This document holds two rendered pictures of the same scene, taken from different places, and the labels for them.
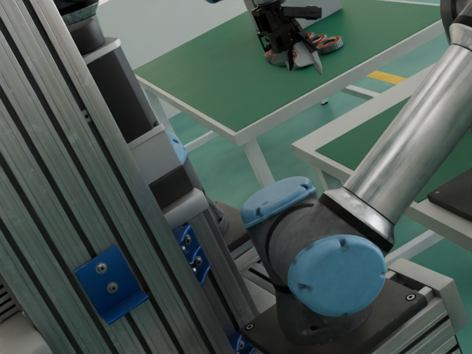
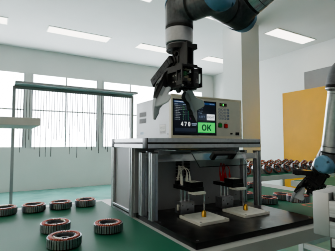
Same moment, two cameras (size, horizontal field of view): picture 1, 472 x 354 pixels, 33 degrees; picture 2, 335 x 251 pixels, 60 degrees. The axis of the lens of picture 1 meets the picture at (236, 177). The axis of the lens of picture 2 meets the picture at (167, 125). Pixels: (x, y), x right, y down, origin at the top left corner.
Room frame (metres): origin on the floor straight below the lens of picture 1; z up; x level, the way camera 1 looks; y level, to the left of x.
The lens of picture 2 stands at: (2.16, 0.46, 1.09)
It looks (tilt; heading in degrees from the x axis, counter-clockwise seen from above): 3 degrees up; 251
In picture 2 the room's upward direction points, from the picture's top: straight up
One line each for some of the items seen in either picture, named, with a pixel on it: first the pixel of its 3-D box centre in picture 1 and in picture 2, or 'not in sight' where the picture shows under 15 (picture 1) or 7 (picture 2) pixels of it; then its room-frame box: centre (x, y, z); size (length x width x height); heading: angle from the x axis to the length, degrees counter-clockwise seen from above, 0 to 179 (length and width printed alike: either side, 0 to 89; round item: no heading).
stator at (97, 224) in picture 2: not in sight; (108, 225); (2.01, -0.70, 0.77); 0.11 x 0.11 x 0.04
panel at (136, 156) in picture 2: not in sight; (192, 176); (1.55, -0.94, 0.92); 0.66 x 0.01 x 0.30; 12
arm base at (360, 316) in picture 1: (315, 287); not in sight; (1.07, -0.04, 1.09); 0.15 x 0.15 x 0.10
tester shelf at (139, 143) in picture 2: not in sight; (185, 143); (1.56, -1.01, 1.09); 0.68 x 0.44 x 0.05; 12
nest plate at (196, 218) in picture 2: not in sight; (203, 217); (1.62, -0.67, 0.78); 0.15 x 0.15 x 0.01; 12
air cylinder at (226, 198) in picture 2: not in sight; (224, 201); (1.41, -0.86, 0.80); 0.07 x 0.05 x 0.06; 12
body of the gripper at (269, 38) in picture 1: (277, 24); (181, 68); (1.88, -0.24, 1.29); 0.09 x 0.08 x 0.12; 110
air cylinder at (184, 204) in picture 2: not in sight; (184, 206); (1.65, -0.81, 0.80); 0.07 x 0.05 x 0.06; 12
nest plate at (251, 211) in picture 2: not in sight; (245, 211); (1.38, -0.72, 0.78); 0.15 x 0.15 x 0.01; 12
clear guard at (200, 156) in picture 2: not in sight; (199, 156); (1.63, -0.67, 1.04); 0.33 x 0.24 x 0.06; 102
